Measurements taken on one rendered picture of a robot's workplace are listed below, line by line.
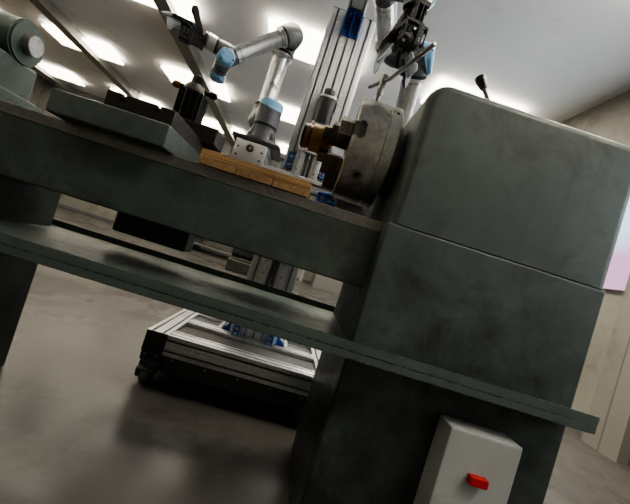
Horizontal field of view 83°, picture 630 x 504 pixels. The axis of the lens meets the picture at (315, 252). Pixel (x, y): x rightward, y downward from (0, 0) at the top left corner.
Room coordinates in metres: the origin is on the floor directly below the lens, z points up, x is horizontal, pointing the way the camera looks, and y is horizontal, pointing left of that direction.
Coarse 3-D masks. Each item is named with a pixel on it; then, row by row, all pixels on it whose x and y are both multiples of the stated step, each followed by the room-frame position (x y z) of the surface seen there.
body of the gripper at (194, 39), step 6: (186, 24) 1.60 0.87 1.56; (192, 24) 1.61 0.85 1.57; (180, 30) 1.61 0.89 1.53; (186, 30) 1.62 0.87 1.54; (192, 30) 1.62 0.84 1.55; (180, 36) 1.63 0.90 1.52; (186, 36) 1.63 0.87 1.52; (192, 36) 1.64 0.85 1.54; (198, 36) 1.65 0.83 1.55; (204, 36) 1.66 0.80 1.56; (186, 42) 1.67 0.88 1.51; (192, 42) 1.65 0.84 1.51; (198, 42) 1.65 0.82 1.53; (204, 42) 1.65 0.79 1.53
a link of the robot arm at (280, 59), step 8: (280, 48) 1.78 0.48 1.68; (288, 48) 1.77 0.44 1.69; (272, 56) 1.83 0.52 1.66; (280, 56) 1.80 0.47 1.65; (288, 56) 1.80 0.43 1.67; (272, 64) 1.80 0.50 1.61; (280, 64) 1.80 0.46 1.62; (272, 72) 1.80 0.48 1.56; (280, 72) 1.81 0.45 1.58; (272, 80) 1.80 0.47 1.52; (280, 80) 1.82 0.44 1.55; (264, 88) 1.80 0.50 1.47; (272, 88) 1.80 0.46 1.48; (264, 96) 1.80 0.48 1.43; (272, 96) 1.80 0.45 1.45; (256, 104) 1.79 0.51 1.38; (248, 120) 1.84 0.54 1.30
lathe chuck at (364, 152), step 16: (368, 112) 0.97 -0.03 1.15; (384, 112) 0.99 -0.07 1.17; (368, 128) 0.96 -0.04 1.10; (384, 128) 0.96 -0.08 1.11; (352, 144) 0.96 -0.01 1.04; (368, 144) 0.96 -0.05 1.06; (352, 160) 0.98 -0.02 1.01; (368, 160) 0.97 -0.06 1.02; (368, 176) 0.99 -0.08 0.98; (336, 192) 1.07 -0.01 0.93; (352, 192) 1.05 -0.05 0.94
